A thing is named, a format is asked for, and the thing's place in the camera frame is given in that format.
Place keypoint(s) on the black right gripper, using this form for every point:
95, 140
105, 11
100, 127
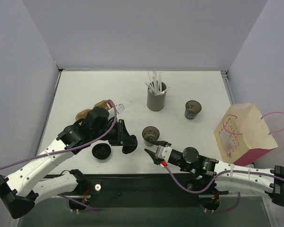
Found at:
153, 156

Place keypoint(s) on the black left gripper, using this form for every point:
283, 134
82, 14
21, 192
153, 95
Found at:
119, 133

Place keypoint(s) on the dark coffee cup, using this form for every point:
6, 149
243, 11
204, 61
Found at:
150, 134
192, 109

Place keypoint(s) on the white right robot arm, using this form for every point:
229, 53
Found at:
197, 174

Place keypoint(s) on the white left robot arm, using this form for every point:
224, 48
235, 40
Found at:
23, 189

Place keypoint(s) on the black cup lid stack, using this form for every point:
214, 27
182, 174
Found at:
101, 151

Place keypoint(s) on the grey cylindrical holder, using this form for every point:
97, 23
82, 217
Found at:
156, 103

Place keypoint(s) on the brown cardboard cup carrier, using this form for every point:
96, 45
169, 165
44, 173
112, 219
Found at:
95, 117

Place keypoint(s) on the white stirrer sticks bundle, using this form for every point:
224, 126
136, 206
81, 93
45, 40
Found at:
155, 84

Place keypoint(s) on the beige pink paper bag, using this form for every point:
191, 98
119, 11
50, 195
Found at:
243, 136

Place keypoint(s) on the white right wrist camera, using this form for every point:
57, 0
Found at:
164, 151

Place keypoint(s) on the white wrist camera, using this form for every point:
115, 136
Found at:
164, 151
119, 108

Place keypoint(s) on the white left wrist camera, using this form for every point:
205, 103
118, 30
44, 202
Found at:
119, 108

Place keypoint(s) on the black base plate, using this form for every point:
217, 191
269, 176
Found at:
140, 191

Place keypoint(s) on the aluminium frame rail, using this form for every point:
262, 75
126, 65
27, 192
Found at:
244, 179

